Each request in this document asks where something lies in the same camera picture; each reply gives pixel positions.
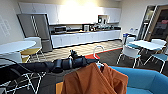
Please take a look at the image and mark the yellow seat chair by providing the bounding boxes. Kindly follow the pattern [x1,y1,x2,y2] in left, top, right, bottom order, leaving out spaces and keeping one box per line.
[19,36,46,64]

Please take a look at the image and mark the white round table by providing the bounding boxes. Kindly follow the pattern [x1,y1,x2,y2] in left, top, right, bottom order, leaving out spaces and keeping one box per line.
[0,39,47,56]

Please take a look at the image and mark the black microwave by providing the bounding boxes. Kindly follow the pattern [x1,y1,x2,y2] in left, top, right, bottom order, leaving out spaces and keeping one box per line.
[53,25,68,34]

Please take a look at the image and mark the wooden frame glass door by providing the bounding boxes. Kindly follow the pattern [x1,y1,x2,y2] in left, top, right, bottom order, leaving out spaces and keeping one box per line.
[156,11,168,43]
[137,4,158,42]

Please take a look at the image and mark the large blue sofa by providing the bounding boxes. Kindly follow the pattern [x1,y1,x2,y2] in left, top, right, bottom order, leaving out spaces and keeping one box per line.
[99,64,168,94]

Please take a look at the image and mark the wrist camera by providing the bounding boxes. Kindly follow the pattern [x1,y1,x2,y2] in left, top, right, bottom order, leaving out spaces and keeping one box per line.
[69,49,80,60]

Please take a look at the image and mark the black coffee machine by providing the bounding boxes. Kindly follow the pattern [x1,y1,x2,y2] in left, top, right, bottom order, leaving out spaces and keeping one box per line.
[97,14,108,32]

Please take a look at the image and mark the blue bin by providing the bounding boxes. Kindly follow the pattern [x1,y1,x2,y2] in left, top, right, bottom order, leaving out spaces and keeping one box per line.
[121,32,130,45]

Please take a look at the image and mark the white square table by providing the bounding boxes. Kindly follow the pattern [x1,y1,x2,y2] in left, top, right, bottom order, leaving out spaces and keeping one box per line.
[128,39,165,64]

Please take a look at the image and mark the blue seat chair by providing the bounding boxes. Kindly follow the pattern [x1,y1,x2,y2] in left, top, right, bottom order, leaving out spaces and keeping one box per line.
[143,46,168,74]

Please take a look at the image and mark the steel refrigerator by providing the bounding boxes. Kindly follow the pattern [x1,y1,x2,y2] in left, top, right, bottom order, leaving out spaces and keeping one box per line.
[17,13,54,54]

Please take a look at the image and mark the orange jacket white print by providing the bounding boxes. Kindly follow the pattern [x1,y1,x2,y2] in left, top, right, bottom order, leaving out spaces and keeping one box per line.
[60,62,130,94]

